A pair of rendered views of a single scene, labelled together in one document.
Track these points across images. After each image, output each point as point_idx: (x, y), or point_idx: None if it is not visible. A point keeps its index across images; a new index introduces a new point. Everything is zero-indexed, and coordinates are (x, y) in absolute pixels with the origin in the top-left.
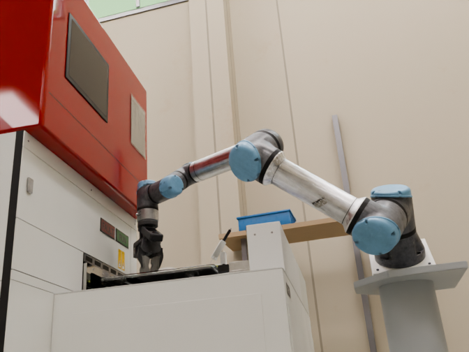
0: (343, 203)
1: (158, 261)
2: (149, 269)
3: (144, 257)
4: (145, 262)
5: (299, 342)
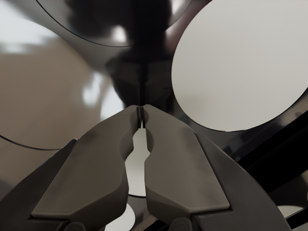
0: None
1: (63, 170)
2: (152, 126)
3: (203, 189)
4: (180, 152)
5: None
